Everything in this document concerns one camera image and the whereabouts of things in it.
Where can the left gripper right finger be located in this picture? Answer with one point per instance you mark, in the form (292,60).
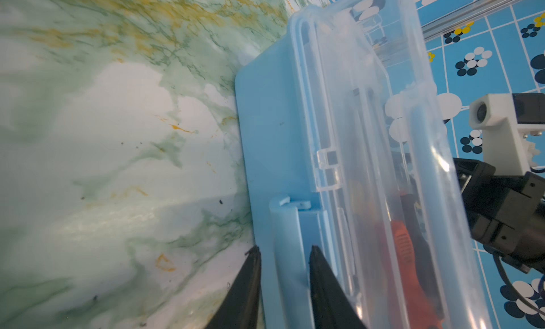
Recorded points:
(331,308)

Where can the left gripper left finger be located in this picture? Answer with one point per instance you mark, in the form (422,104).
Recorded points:
(239,308)

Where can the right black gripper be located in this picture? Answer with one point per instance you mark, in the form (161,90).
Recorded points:
(505,213)

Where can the small orange screwdriver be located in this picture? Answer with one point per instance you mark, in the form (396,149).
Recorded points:
(413,296)

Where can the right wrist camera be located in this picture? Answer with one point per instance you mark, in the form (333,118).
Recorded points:
(506,121)

